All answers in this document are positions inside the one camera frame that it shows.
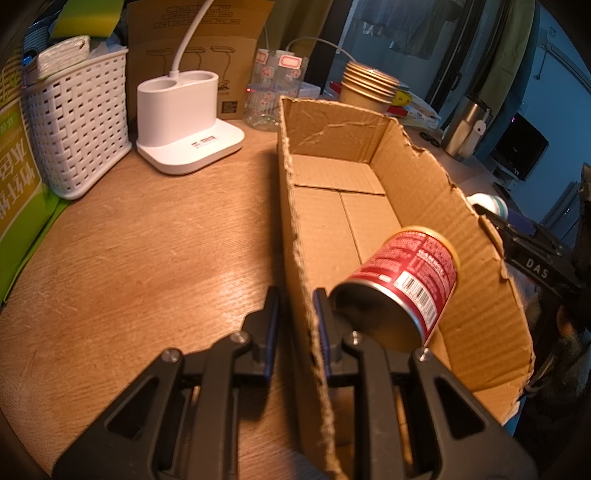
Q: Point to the stack of gold paper cups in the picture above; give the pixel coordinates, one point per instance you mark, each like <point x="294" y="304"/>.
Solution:
<point x="364" y="87"/>

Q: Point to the brown printed lamp carton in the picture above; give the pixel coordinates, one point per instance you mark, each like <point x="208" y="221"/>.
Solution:
<point x="240" y="60"/>

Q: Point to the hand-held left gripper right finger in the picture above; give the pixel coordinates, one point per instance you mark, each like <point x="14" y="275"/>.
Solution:
<point x="321" y="318"/>

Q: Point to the red labelled tin can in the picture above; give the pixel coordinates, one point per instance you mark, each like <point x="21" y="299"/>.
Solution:
<point x="411" y="272"/>

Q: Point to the olive hanging jacket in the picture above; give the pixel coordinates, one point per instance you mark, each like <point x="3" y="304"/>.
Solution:
<point x="508" y="46"/>

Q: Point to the white tissue pack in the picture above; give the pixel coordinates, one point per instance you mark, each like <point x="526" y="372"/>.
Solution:
<point x="60" y="55"/>

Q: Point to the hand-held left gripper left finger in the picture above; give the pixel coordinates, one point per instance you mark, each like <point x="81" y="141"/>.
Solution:
<point x="272" y="323"/>

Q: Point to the white woven plastic basket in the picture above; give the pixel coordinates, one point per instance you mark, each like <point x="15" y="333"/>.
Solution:
<point x="78" y="124"/>

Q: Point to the dark monitor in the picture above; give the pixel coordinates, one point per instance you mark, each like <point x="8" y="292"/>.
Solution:
<point x="521" y="143"/>

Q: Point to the white bottle with teal label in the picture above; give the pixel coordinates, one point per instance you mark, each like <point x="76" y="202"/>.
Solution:
<point x="485" y="201"/>

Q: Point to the white desk lamp base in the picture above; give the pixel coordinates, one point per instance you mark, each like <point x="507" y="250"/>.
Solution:
<point x="184" y="120"/>

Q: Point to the stack of papers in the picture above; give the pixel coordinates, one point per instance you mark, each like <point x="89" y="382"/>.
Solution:
<point x="415" y="113"/>

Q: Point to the green printed package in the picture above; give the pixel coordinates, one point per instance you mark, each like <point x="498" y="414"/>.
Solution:
<point x="18" y="194"/>

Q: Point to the yellow-green pack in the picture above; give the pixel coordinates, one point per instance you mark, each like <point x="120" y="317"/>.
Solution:
<point x="87" y="18"/>

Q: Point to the clear container with red labels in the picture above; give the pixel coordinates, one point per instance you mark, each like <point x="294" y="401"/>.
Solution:
<point x="272" y="87"/>

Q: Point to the steel tumbler with white tag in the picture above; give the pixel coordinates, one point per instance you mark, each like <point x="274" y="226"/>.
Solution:
<point x="461" y="124"/>

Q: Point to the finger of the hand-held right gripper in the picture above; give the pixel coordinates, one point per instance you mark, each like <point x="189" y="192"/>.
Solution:
<point x="535" y="267"/>

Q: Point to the brown cardboard box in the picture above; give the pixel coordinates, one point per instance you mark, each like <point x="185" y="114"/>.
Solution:
<point x="323" y="221"/>

